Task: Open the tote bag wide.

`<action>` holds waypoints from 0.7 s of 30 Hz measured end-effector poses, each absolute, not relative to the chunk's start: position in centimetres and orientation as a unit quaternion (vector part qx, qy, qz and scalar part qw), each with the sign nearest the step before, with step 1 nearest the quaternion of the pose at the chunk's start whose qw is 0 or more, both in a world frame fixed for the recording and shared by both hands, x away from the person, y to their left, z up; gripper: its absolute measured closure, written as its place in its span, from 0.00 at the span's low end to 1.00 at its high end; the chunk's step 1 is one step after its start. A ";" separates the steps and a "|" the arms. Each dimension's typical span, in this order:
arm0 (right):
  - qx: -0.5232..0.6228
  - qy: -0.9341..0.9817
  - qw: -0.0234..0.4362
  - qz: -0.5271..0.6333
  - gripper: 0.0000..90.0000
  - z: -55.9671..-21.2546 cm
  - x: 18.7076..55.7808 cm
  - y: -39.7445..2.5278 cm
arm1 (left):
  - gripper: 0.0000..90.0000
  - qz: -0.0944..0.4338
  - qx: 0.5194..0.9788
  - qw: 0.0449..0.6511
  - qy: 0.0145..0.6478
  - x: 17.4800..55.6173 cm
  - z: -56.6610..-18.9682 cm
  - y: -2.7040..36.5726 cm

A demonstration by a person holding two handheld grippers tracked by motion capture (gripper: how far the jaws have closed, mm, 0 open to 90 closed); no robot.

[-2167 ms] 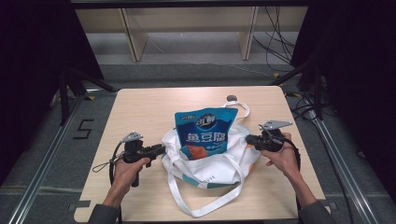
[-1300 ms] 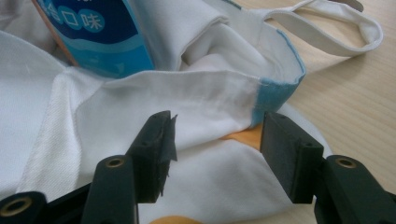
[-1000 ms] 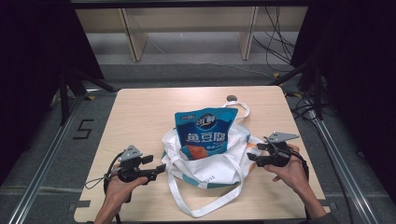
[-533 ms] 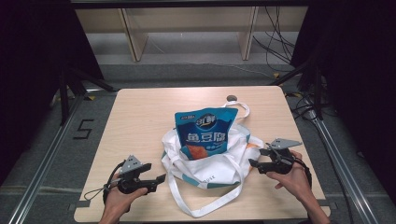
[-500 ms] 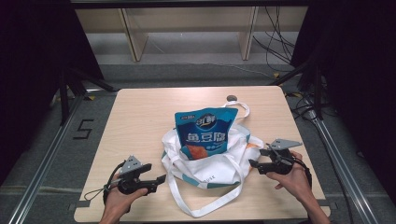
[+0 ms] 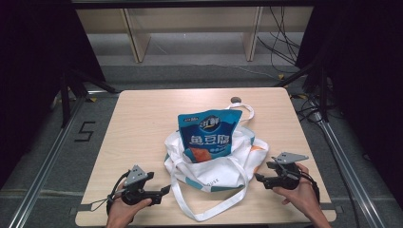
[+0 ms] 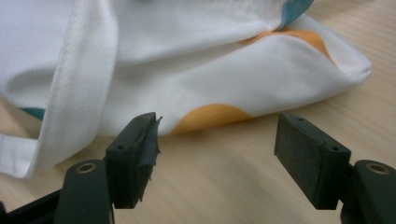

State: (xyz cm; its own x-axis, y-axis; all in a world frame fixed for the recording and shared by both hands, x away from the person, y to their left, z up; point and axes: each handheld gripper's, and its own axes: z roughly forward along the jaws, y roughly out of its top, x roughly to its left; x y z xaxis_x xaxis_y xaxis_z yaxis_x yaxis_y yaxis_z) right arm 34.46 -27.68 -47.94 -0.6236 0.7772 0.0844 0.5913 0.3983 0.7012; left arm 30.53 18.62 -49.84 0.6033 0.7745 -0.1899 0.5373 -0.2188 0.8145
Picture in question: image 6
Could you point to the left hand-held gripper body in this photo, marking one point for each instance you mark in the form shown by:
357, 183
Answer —
136, 186

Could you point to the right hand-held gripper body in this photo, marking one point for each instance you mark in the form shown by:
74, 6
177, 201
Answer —
285, 174

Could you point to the white tote bag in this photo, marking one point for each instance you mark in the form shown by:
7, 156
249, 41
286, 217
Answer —
218, 177

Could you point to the blue snack packet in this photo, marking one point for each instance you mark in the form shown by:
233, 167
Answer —
209, 136

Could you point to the person's left hand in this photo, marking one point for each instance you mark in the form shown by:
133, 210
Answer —
125, 210

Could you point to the person's right hand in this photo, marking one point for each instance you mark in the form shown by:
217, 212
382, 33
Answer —
299, 196

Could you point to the grey round table grommet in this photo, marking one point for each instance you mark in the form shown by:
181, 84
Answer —
235, 99

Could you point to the black metal stand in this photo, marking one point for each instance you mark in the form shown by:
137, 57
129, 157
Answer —
321, 88
68, 95

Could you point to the black curtain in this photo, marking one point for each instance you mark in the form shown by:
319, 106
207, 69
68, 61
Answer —
364, 79
34, 79

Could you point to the light wooden shelf unit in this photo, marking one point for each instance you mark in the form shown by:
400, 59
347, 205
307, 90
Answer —
136, 34

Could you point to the aluminium floor rail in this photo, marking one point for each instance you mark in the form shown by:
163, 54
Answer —
348, 171
47, 164

